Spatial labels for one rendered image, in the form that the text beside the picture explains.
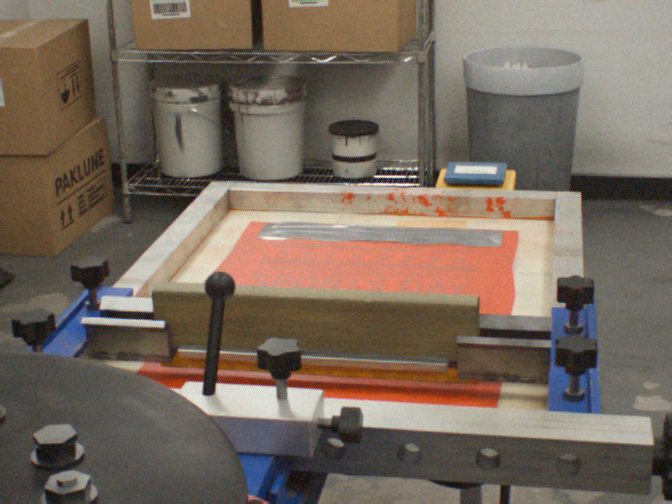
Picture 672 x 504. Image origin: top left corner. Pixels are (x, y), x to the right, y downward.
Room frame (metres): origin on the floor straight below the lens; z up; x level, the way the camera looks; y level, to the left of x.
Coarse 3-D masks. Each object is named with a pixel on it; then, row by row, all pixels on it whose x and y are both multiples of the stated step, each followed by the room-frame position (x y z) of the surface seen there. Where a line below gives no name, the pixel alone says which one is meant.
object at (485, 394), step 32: (480, 256) 1.57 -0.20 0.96; (512, 256) 1.56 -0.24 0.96; (480, 288) 1.45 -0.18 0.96; (512, 288) 1.45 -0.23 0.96; (320, 384) 1.18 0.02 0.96; (352, 384) 1.18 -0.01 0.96; (384, 384) 1.18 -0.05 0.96; (416, 384) 1.18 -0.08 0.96; (448, 384) 1.17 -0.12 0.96; (480, 384) 1.17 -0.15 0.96
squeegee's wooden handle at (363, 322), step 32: (160, 288) 1.22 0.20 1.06; (192, 288) 1.21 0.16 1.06; (256, 288) 1.21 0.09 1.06; (288, 288) 1.21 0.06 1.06; (320, 288) 1.20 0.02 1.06; (160, 320) 1.21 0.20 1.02; (192, 320) 1.21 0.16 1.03; (224, 320) 1.20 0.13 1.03; (256, 320) 1.19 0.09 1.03; (288, 320) 1.19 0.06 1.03; (320, 320) 1.18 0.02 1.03; (352, 320) 1.17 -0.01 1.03; (384, 320) 1.17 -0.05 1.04; (416, 320) 1.16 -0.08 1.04; (448, 320) 1.15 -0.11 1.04; (320, 352) 1.18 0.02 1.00; (352, 352) 1.17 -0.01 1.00; (384, 352) 1.17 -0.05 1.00; (416, 352) 1.16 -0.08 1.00; (448, 352) 1.15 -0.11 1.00
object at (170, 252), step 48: (240, 192) 1.80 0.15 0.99; (288, 192) 1.79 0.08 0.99; (336, 192) 1.78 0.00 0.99; (384, 192) 1.77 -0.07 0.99; (432, 192) 1.76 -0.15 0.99; (480, 192) 1.75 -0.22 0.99; (528, 192) 1.75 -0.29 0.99; (576, 192) 1.74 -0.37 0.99; (192, 240) 1.61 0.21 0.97; (576, 240) 1.53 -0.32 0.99; (144, 288) 1.41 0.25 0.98
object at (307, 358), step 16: (192, 352) 1.19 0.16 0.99; (224, 352) 1.19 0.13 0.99; (240, 352) 1.18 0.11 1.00; (256, 352) 1.18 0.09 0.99; (304, 352) 1.18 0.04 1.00; (368, 368) 1.16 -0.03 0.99; (384, 368) 1.15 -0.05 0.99; (400, 368) 1.15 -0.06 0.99; (416, 368) 1.15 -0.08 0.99; (432, 368) 1.14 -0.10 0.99; (448, 368) 1.14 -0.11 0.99
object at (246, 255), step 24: (240, 240) 1.66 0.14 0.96; (264, 240) 1.66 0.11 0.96; (288, 240) 1.66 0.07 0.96; (312, 240) 1.65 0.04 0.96; (240, 264) 1.56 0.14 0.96; (168, 384) 1.19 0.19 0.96; (240, 384) 1.19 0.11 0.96; (264, 384) 1.19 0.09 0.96; (288, 384) 1.18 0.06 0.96; (312, 384) 1.18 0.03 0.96
